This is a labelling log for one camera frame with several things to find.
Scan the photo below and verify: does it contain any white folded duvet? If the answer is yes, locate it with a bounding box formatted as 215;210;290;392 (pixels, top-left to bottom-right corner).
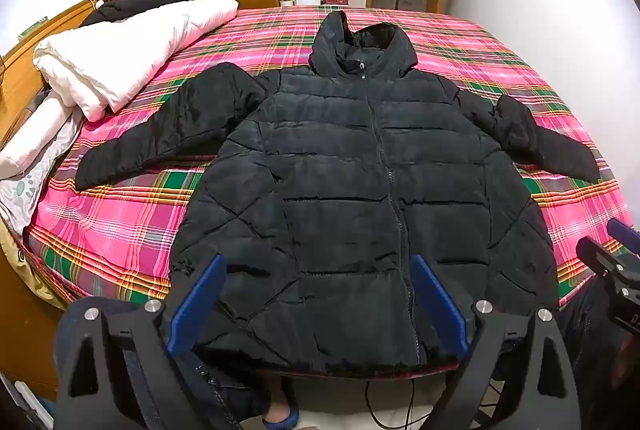
32;0;240;122

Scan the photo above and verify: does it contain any wooden headboard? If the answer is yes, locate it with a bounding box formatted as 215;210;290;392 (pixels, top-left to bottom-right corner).
0;0;101;151

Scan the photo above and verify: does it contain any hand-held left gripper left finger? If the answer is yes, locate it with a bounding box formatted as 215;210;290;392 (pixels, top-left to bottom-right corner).
54;253;261;430

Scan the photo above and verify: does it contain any black puffer jacket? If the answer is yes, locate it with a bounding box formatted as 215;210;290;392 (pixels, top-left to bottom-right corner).
75;10;601;368

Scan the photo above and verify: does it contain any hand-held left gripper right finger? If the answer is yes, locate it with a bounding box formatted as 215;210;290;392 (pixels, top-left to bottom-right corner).
410;254;583;430

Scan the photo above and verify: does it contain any pink plaid bed sheet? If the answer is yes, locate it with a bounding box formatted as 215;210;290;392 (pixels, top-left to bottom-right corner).
22;5;633;311

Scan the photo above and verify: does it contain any wooden bed frame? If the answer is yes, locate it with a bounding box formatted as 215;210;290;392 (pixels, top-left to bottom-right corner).
0;230;71;401

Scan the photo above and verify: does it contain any black garment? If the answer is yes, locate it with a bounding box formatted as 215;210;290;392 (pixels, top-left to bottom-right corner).
80;0;208;27

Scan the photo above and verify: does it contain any person's right leg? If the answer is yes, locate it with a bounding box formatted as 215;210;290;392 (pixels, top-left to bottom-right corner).
555;275;636;430

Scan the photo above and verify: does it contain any grey patterned blanket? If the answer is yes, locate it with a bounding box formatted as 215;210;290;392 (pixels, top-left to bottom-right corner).
0;120;81;236

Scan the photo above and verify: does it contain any black cable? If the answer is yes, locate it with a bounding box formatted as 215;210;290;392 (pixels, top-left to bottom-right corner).
362;372;431;430

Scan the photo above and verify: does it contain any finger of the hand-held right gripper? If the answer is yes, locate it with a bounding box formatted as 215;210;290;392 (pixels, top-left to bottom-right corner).
576;237;627;278
606;218;640;257

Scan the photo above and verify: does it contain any blue slipper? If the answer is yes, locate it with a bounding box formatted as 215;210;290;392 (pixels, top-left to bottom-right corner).
262;402;301;430

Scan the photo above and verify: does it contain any pale pink pillow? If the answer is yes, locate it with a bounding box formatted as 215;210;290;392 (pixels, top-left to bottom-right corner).
0;95;76;178

